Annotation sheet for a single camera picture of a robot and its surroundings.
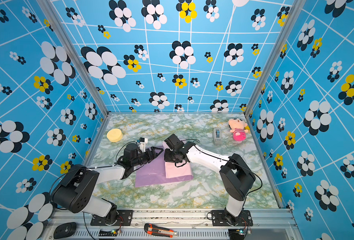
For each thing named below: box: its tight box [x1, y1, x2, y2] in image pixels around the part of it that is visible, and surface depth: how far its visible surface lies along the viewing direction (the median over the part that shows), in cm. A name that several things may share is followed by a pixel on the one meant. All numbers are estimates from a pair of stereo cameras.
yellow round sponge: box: [106, 128, 123, 143], surface depth 106 cm
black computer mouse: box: [53, 222, 77, 239], surface depth 71 cm
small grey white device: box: [213, 128, 222, 146], surface depth 104 cm
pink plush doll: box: [228, 114, 249, 144], surface depth 106 cm
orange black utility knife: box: [144, 223, 178, 238], surface depth 71 cm
